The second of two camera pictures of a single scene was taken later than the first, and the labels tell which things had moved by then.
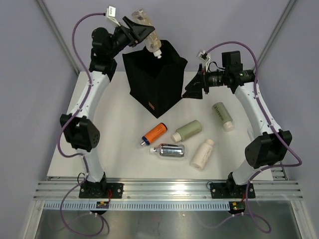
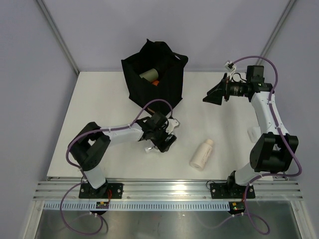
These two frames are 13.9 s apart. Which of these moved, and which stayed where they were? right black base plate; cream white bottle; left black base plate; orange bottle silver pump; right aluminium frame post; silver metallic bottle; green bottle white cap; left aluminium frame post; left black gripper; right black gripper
Moved: left black gripper; green bottle white cap; right black gripper; silver metallic bottle; orange bottle silver pump
Stayed: right black base plate; right aluminium frame post; left aluminium frame post; left black base plate; cream white bottle
